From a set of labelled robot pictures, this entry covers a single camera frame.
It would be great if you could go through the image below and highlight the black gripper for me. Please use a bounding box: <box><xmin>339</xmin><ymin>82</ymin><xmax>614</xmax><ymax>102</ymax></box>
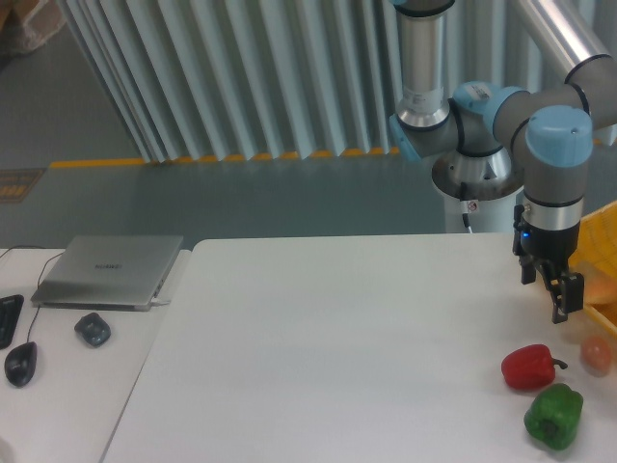
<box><xmin>513</xmin><ymin>222</ymin><xmax>584</xmax><ymax>324</ymax></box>

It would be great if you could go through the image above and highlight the triangular bread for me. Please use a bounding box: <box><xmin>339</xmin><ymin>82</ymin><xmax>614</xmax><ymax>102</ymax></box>
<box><xmin>583</xmin><ymin>274</ymin><xmax>616</xmax><ymax>305</ymax></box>

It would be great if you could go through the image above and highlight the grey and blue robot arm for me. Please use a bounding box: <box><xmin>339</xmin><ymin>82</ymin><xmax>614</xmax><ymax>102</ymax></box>
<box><xmin>389</xmin><ymin>1</ymin><xmax>616</xmax><ymax>323</ymax></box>

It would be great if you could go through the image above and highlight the yellow woven basket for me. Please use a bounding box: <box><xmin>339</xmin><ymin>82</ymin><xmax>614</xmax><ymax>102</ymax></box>
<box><xmin>569</xmin><ymin>202</ymin><xmax>616</xmax><ymax>339</ymax></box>

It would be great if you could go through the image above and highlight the red bell pepper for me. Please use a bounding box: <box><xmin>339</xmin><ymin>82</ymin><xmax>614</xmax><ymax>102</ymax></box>
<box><xmin>500</xmin><ymin>344</ymin><xmax>568</xmax><ymax>391</ymax></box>

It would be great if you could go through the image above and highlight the brown egg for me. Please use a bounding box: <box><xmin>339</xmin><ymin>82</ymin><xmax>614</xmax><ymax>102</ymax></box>
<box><xmin>579</xmin><ymin>336</ymin><xmax>612</xmax><ymax>375</ymax></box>

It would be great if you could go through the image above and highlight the green bell pepper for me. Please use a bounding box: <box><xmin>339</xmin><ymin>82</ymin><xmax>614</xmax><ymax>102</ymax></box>
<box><xmin>523</xmin><ymin>383</ymin><xmax>584</xmax><ymax>450</ymax></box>

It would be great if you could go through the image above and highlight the white folding partition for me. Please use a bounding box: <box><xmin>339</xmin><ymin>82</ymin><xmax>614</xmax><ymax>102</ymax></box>
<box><xmin>60</xmin><ymin>1</ymin><xmax>566</xmax><ymax>163</ymax></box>

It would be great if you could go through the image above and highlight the silver laptop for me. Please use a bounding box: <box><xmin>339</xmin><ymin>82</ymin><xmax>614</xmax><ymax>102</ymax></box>
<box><xmin>31</xmin><ymin>235</ymin><xmax>183</xmax><ymax>312</ymax></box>

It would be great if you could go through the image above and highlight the black earbud case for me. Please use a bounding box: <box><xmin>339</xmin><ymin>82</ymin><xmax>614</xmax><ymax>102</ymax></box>
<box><xmin>74</xmin><ymin>313</ymin><xmax>112</xmax><ymax>348</ymax></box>

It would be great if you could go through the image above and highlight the black computer mouse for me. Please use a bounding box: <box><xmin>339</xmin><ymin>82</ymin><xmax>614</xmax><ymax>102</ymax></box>
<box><xmin>4</xmin><ymin>341</ymin><xmax>38</xmax><ymax>388</ymax></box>

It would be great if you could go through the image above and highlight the black keyboard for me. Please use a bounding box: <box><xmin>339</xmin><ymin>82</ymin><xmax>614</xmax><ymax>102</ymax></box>
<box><xmin>0</xmin><ymin>294</ymin><xmax>24</xmax><ymax>349</ymax></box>

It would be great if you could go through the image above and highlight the black mouse cable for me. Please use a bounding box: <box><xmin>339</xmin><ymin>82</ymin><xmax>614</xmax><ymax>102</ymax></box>
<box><xmin>0</xmin><ymin>244</ymin><xmax>67</xmax><ymax>344</ymax></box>

